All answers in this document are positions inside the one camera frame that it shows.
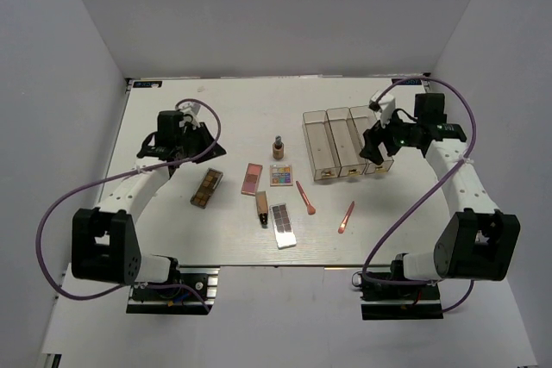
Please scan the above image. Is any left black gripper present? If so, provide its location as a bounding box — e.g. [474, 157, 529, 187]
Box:
[177, 122, 227, 164]

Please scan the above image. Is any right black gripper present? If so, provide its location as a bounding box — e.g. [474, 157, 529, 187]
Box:
[359, 106, 420, 165]

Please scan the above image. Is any foundation bottle with pump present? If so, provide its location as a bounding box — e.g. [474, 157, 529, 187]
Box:
[273, 135, 285, 160]

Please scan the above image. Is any beige concealer tube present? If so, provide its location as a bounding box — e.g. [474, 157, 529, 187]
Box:
[255, 191, 268, 228]

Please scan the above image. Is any orange makeup brush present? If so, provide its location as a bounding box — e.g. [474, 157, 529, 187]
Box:
[338, 202, 355, 234]

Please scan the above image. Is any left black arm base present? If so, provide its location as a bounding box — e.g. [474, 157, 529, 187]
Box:
[126, 266, 220, 315]

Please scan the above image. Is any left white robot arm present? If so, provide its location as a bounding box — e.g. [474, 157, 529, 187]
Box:
[72, 103, 226, 298]

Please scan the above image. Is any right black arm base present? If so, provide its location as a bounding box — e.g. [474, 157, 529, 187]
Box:
[351, 271, 443, 321]

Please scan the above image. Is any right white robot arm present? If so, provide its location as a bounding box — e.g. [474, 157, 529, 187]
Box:
[361, 93, 521, 298]

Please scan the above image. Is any pink makeup brush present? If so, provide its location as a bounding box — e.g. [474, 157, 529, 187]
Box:
[296, 180, 316, 215]

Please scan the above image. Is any right clear organizer bin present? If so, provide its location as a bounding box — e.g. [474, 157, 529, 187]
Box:
[350, 105, 394, 175]

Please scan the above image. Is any clear organizer bin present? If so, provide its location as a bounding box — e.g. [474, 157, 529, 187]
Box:
[350, 105, 394, 175]
[303, 110, 341, 181]
[326, 107, 367, 178]

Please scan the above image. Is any brown eyeshadow palette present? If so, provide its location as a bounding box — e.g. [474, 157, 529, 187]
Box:
[190, 168, 223, 209]

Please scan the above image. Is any middle clear organizer bin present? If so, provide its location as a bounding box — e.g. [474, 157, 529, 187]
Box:
[326, 107, 367, 178]

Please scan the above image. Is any left clear organizer bin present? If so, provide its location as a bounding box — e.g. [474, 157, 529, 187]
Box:
[303, 110, 341, 181]

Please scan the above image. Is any pink blush palette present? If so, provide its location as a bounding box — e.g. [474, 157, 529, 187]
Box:
[241, 163, 263, 196]

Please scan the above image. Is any colourful square eyeshadow palette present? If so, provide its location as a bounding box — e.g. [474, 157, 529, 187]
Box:
[270, 164, 294, 187]

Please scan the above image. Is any silver eyeshadow palette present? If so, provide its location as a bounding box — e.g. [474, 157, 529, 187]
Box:
[269, 203, 297, 249]

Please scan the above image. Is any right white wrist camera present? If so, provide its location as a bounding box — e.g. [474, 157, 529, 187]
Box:
[368, 90, 396, 127]

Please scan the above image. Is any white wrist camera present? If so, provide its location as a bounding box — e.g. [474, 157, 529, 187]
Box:
[368, 90, 396, 127]
[175, 101, 201, 127]

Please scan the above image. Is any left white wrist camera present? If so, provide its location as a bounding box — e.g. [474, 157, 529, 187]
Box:
[175, 101, 201, 127]

